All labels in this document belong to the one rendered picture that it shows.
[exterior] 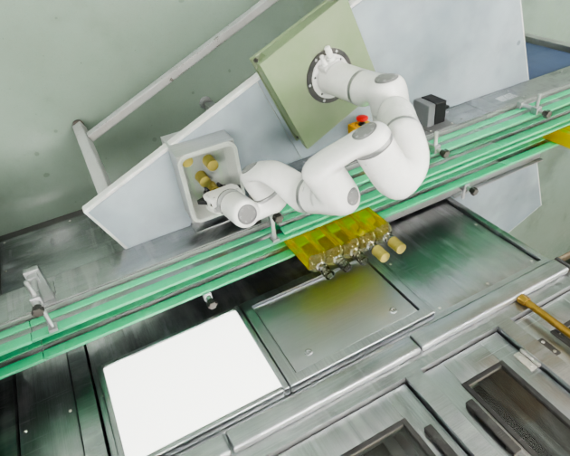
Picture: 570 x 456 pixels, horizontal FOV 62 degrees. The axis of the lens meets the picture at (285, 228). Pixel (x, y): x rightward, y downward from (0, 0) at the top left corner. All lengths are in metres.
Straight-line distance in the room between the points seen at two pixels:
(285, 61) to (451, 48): 0.69
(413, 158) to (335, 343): 0.58
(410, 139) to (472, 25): 0.91
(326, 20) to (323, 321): 0.84
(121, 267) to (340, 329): 0.65
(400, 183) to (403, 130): 0.12
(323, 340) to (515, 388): 0.50
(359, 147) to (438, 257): 0.82
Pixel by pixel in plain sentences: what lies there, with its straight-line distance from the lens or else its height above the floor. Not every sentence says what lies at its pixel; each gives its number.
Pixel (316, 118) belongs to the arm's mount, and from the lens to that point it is 1.47.
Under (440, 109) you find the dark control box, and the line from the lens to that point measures 1.77.
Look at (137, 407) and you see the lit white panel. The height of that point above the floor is 1.17.
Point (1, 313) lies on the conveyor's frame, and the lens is 1.49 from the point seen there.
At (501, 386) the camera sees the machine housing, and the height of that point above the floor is 1.57.
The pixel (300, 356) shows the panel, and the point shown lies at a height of 1.25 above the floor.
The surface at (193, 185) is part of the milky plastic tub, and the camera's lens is 1.45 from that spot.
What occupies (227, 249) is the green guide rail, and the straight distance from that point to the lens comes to 1.43.
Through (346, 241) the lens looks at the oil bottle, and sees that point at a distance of 1.42.
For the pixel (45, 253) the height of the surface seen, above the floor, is 0.30.
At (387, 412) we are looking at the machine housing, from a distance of 1.28.
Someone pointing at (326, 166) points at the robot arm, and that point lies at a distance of 0.94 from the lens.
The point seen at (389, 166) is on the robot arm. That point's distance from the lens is 0.96.
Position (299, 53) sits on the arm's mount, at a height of 0.81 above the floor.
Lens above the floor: 2.00
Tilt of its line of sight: 47 degrees down
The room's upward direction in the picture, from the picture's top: 137 degrees clockwise
